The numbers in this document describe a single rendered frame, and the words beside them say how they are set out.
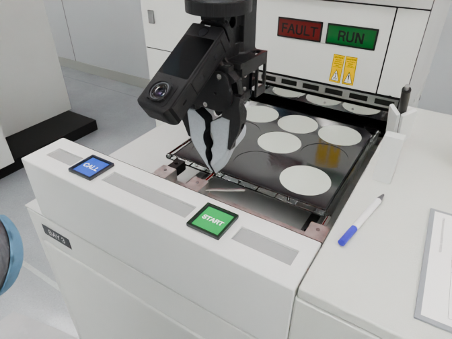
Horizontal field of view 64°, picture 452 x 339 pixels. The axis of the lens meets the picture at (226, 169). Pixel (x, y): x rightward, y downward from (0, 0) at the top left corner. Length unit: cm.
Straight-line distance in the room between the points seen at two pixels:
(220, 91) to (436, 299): 34
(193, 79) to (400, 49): 65
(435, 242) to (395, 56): 50
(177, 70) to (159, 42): 89
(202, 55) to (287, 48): 65
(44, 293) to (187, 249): 134
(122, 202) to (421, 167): 52
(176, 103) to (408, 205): 41
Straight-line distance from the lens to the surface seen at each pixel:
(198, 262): 54
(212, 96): 42
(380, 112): 98
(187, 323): 69
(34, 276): 192
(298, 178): 74
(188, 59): 39
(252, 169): 76
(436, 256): 55
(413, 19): 93
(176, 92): 36
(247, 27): 44
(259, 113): 99
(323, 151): 84
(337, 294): 47
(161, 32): 125
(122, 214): 60
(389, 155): 63
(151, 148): 100
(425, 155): 77
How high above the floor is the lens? 133
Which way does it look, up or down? 34 degrees down
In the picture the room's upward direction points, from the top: straight up
